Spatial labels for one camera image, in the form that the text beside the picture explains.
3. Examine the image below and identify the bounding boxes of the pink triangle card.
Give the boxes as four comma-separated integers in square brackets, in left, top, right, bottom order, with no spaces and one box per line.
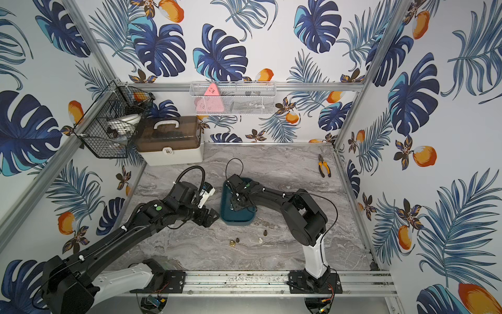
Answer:
[195,83,225,114]

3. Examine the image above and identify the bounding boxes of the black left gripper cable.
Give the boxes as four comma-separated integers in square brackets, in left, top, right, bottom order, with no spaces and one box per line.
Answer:
[174,165,207,193]

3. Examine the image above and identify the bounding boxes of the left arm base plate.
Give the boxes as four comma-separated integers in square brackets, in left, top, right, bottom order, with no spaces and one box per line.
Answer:
[130,270,186,294]

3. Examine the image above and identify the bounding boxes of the white storage case brown lid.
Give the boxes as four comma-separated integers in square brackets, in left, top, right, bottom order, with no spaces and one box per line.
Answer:
[135,116,203,166]

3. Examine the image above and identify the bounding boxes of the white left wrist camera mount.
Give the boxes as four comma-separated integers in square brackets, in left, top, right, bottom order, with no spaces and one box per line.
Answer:
[197,182,216,209]

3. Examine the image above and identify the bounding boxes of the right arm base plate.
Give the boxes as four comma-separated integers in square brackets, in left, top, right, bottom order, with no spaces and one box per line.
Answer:
[286,270,343,294]

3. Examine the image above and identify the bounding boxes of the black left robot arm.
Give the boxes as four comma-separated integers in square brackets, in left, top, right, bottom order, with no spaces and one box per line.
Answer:
[41,182,219,313]

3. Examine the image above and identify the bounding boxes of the orange black pliers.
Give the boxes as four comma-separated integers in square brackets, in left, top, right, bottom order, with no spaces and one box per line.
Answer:
[318,154,332,178]

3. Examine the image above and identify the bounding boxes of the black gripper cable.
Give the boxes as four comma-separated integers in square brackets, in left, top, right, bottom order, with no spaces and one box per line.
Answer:
[224,158,244,181]
[174,165,207,193]

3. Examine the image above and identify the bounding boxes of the teal plastic storage box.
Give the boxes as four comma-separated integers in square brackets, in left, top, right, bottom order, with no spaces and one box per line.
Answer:
[219,176,258,226]

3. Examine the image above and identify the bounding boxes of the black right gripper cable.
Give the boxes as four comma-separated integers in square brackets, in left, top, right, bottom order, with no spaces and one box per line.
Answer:
[224,158,244,181]

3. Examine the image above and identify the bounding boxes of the black wire basket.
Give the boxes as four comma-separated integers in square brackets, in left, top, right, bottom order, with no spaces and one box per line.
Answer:
[72,81,155,159]

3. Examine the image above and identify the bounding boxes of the white mesh wall shelf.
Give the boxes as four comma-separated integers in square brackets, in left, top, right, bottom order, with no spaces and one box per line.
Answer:
[190,81,277,115]

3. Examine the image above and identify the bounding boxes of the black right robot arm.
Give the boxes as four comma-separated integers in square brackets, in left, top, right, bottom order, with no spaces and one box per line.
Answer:
[226,174,329,279]

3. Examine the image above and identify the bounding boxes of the aluminium front rail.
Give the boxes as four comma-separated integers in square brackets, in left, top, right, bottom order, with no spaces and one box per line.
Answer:
[76,270,397,298]

